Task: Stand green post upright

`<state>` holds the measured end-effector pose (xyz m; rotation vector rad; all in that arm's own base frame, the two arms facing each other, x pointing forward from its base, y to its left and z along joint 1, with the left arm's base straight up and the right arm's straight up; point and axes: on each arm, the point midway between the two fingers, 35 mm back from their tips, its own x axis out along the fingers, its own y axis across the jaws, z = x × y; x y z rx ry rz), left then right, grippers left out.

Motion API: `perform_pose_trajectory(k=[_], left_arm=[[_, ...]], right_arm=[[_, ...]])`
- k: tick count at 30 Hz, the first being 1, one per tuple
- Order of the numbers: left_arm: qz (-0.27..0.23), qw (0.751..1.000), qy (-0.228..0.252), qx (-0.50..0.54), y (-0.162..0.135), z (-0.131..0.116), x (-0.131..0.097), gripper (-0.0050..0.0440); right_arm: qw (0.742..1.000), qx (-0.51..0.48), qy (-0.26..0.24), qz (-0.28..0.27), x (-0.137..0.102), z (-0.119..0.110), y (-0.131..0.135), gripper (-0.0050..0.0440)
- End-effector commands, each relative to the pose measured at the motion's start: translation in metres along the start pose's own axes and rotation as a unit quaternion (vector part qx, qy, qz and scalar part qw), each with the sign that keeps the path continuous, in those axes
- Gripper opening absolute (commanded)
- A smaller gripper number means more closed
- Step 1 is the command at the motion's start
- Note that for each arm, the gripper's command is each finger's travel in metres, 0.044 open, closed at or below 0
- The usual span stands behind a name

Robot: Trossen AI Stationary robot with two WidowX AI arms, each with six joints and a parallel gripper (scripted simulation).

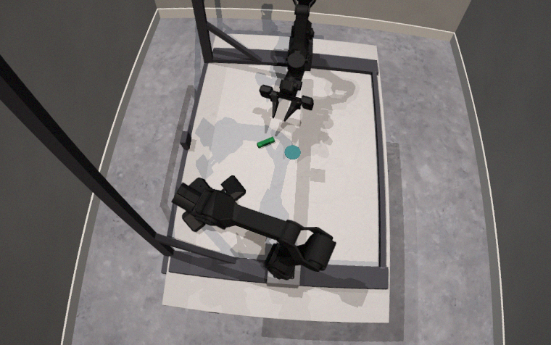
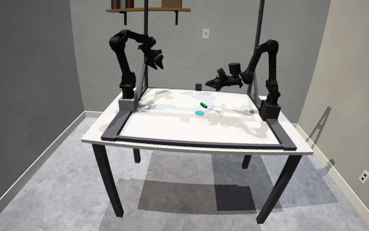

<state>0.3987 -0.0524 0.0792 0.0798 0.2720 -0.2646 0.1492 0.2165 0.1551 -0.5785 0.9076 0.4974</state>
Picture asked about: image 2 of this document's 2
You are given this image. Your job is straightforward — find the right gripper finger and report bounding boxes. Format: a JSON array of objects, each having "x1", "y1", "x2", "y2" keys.
[
  {"x1": 147, "y1": 61, "x2": 157, "y2": 70},
  {"x1": 155, "y1": 59, "x2": 164, "y2": 69}
]

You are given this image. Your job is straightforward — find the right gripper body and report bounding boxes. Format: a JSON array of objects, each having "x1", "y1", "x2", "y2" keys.
[{"x1": 144, "y1": 50, "x2": 164, "y2": 64}]

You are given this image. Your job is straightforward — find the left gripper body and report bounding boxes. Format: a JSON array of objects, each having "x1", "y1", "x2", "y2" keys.
[{"x1": 215, "y1": 75, "x2": 231, "y2": 91}]

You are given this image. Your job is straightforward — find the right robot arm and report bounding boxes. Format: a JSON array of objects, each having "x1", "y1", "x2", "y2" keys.
[{"x1": 109, "y1": 30, "x2": 156, "y2": 99}]

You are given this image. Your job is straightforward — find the cyan circle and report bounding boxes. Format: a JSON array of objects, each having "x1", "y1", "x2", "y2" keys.
[{"x1": 195, "y1": 111, "x2": 204, "y2": 116}]

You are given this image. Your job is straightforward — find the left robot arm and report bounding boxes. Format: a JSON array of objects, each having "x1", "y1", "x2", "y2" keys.
[{"x1": 217, "y1": 39, "x2": 281, "y2": 106}]

